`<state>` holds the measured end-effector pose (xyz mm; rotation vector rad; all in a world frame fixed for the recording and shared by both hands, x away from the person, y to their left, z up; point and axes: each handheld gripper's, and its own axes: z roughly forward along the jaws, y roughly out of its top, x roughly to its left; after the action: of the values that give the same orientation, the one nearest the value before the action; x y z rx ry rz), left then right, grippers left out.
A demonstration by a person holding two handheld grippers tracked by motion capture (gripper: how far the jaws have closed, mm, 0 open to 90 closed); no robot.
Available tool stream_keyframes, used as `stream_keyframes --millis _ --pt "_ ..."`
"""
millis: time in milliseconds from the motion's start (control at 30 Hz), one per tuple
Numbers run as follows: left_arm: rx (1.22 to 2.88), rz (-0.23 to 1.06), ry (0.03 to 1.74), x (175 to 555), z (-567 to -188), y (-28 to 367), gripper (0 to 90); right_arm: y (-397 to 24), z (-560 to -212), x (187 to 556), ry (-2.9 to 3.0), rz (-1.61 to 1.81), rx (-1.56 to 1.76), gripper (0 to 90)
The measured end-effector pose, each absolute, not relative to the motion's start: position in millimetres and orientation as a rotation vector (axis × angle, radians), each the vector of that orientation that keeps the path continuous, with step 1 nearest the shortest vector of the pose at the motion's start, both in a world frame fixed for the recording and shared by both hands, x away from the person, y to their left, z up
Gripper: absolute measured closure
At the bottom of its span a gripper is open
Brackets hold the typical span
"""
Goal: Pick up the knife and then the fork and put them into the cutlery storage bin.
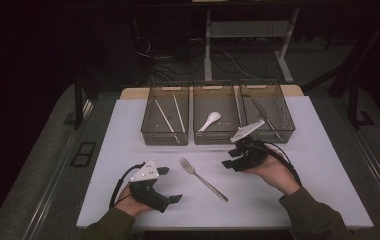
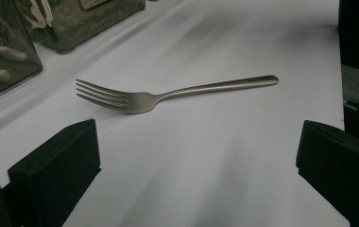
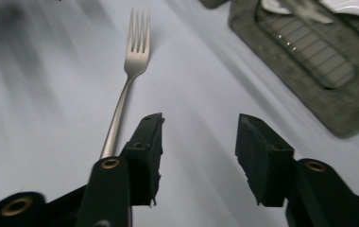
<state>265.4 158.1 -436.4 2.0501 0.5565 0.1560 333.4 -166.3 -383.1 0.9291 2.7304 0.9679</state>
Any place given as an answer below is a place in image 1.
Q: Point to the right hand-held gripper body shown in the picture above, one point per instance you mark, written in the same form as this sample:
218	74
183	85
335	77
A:
251	155

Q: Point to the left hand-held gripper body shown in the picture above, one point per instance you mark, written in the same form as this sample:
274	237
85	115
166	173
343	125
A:
145	174

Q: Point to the silver fork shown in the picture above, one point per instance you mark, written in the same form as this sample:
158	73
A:
204	181

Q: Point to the silver table knife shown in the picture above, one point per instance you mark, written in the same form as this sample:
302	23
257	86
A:
264	116

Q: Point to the white ceramic spoon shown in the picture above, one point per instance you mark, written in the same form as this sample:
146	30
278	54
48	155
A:
213	117

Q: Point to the smoky transparent plastic bin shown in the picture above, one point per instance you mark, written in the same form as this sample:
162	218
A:
164	123
278	110
215	100

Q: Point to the person's right hand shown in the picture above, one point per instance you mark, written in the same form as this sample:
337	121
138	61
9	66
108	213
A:
278	173

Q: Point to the person's left hand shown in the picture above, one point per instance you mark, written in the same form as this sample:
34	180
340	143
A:
131	206

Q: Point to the white table mat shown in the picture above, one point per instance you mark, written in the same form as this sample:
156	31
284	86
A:
261	210

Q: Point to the black metal stand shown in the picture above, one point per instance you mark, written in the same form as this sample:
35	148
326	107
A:
354	103
78	106

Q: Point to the metal floor rail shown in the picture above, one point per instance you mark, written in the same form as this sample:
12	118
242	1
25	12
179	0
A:
378	166
49	193

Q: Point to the white metal desk frame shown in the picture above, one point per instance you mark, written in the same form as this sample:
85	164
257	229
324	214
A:
251	29

